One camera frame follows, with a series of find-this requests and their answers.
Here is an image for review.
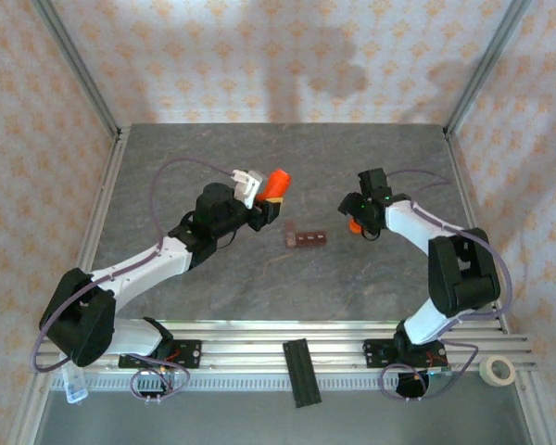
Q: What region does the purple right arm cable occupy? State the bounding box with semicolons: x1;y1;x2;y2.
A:
378;169;514;403

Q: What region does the aluminium mounting rail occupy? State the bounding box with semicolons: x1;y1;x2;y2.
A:
30;319;538;375

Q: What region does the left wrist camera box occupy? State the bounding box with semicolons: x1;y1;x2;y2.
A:
231;168;266;209

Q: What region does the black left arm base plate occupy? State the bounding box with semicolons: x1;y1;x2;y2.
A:
118;339;203;371

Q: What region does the aluminium side rail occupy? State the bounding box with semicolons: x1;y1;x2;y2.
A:
443;129;513;335
53;127;132;337

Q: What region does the grey slotted cable duct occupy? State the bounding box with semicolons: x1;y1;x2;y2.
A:
49;373;523;393

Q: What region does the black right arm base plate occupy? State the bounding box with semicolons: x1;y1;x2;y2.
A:
363;338;450;372

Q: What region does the white masking tape roll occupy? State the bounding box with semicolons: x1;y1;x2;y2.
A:
479;355;518;387

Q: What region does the aluminium frame post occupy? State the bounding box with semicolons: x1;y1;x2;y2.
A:
443;0;537;139
31;0;124;140

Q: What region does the brown translucent pill organizer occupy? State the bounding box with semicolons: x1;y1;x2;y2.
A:
283;220;328;250

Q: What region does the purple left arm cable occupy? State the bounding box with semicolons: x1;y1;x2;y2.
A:
31;157;238;403

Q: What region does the black ridged bar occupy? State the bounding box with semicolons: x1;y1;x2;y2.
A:
282;339;323;409

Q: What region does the orange pill bottle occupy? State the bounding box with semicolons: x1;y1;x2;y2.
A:
258;168;292;201

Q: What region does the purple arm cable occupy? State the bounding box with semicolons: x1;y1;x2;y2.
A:
378;169;514;403
31;157;238;403

